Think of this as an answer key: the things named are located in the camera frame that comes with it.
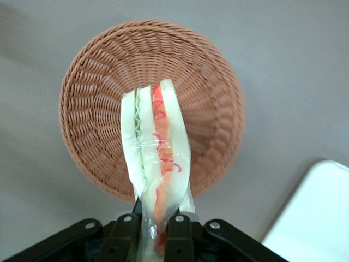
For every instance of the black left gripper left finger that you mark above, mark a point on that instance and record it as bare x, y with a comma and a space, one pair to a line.
122, 240

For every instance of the brown wicker basket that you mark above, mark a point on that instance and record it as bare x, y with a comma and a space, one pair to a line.
95, 109

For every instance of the triangle sandwich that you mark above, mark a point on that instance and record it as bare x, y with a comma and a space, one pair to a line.
152, 142

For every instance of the cream plastic tray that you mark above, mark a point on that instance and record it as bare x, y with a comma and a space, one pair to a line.
313, 218

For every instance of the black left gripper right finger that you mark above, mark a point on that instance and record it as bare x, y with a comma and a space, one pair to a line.
180, 240

